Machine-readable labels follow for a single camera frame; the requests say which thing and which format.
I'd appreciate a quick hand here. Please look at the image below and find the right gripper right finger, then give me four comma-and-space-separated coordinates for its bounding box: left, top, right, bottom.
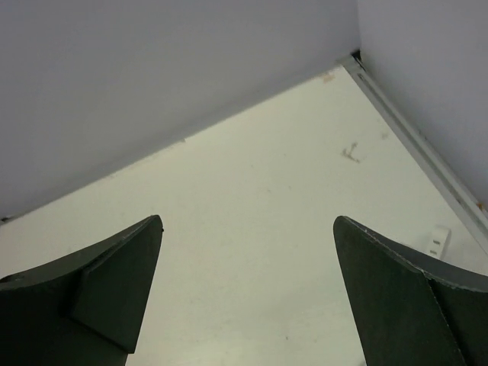
333, 216, 487, 365

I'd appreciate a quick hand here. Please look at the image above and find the aluminium right side rail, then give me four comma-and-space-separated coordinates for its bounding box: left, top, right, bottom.
338, 53, 487, 251

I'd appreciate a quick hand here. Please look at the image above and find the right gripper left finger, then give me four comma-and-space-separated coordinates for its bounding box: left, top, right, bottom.
1, 215, 163, 366

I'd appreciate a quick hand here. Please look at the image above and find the white power strip socket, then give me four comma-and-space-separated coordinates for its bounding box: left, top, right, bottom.
426, 225, 451, 260

